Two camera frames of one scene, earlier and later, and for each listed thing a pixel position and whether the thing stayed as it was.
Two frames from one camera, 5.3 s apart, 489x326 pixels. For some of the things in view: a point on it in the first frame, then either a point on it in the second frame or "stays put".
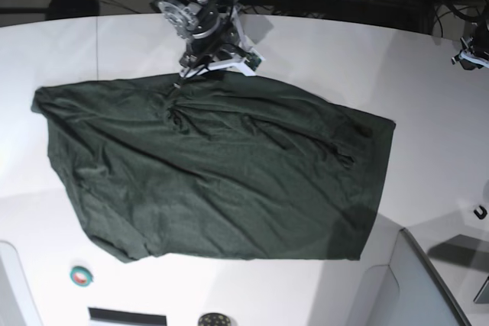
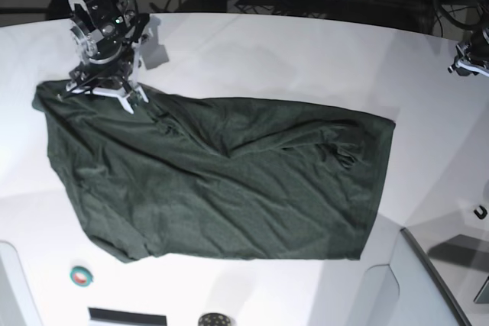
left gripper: x=212 y=45 to x=101 y=76
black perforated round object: x=215 y=319 stays put
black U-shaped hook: x=484 y=214 stays put
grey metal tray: x=408 y=289 to x=460 y=256
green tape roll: x=81 y=276 stays put
